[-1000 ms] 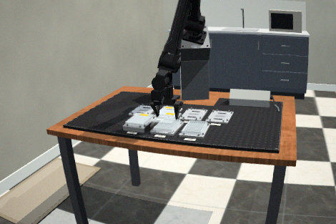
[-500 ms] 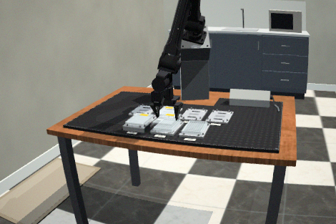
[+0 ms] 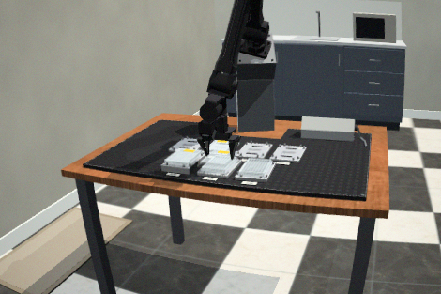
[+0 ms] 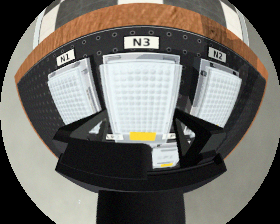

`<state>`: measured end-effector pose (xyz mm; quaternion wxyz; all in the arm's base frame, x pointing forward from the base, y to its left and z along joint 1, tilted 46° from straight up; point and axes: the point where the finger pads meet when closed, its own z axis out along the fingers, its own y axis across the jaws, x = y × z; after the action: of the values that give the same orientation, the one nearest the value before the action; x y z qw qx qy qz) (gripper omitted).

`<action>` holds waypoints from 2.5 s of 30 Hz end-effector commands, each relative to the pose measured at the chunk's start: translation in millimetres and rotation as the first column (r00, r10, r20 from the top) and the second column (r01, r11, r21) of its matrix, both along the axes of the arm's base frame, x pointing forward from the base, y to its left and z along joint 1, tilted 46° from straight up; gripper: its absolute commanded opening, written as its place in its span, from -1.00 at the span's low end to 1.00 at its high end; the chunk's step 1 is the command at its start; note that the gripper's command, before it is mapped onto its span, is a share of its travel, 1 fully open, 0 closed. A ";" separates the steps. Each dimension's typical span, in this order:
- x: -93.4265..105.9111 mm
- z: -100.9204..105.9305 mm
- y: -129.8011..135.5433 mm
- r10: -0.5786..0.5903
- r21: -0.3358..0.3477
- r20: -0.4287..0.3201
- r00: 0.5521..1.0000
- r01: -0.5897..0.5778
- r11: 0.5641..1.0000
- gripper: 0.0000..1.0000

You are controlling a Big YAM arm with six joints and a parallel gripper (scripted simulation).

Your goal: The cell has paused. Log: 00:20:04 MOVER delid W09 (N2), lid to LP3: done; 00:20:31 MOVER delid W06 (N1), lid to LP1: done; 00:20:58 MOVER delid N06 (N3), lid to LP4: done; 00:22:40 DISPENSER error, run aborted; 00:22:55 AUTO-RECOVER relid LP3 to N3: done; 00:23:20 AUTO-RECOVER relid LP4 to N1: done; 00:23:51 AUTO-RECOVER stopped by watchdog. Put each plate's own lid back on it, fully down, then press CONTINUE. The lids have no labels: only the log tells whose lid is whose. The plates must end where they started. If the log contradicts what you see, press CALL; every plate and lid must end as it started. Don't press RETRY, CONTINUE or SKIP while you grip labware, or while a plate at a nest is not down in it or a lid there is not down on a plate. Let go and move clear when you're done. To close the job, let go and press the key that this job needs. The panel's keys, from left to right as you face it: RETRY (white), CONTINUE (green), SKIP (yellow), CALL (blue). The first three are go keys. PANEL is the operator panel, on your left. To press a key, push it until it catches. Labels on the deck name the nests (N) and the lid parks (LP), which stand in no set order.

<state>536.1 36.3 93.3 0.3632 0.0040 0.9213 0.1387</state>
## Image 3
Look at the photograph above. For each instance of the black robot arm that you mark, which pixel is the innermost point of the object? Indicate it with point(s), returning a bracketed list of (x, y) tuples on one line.
[(221, 86)]

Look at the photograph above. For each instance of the white control panel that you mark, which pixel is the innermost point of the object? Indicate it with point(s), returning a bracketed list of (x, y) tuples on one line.
[(329, 128)]

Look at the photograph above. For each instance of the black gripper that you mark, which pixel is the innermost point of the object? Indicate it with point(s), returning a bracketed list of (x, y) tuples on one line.
[(232, 141)]

